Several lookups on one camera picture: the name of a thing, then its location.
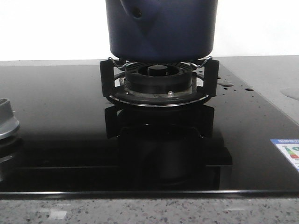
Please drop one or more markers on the energy rating label sticker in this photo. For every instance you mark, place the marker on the energy rating label sticker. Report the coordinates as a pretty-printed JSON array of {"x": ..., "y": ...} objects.
[{"x": 285, "y": 157}]

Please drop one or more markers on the black glass stove cooktop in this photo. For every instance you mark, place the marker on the black glass stove cooktop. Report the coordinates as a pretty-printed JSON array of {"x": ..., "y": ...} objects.
[{"x": 74, "y": 143}]

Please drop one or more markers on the dark blue cooking pot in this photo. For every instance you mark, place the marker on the dark blue cooking pot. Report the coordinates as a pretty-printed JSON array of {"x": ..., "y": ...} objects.
[{"x": 161, "y": 30}]

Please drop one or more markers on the black pot support grate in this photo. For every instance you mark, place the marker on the black pot support grate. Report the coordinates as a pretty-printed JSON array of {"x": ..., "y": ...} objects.
[{"x": 204, "y": 85}]

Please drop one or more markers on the silver stove control knob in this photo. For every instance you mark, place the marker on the silver stove control knob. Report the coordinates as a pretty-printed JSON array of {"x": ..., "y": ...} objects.
[{"x": 9, "y": 124}]

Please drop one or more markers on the black gas stove burner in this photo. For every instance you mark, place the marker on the black gas stove burner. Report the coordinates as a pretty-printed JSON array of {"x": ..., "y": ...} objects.
[{"x": 152, "y": 78}]

